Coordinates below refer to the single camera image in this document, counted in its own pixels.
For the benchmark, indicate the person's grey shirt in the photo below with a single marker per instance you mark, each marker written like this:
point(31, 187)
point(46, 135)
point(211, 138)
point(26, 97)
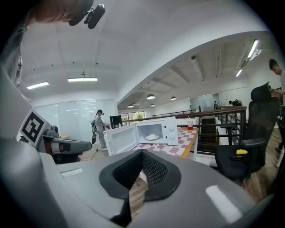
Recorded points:
point(15, 60)

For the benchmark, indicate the white microwave appliance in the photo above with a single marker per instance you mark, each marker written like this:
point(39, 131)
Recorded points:
point(169, 131)

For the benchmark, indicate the clear cup with red liquid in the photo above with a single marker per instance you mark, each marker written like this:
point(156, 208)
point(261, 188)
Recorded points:
point(190, 126)

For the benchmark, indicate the black head camera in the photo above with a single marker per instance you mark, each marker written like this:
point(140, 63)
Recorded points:
point(94, 15)

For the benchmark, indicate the yellow object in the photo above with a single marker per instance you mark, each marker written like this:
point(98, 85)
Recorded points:
point(241, 151)

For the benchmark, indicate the white dish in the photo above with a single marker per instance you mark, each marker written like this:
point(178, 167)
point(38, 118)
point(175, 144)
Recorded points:
point(151, 137)

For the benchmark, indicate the person's head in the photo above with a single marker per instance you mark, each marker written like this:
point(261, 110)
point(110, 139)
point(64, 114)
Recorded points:
point(53, 10)

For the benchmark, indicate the table with checkered cloth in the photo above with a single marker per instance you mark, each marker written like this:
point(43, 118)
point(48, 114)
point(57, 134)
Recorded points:
point(187, 138)

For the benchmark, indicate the dark metal railing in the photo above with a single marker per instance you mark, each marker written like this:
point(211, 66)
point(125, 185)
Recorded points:
point(222, 111)

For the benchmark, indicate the ceiling tube light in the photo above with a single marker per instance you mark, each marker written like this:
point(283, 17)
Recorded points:
point(238, 72)
point(253, 48)

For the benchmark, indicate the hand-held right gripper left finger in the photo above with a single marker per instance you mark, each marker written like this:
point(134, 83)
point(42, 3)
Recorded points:
point(89, 173)

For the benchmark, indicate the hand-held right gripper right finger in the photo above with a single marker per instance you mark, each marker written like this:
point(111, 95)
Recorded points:
point(189, 200)

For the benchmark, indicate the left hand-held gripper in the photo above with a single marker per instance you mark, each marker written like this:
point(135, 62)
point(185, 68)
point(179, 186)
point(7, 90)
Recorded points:
point(32, 128)

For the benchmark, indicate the black office chair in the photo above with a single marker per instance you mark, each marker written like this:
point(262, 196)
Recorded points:
point(260, 124)

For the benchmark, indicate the long ceiling light panel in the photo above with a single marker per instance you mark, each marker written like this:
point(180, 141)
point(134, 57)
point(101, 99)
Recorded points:
point(82, 79)
point(37, 85)

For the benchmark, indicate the dark staircase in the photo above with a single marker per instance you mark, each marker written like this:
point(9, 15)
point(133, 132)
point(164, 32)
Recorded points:
point(207, 133)

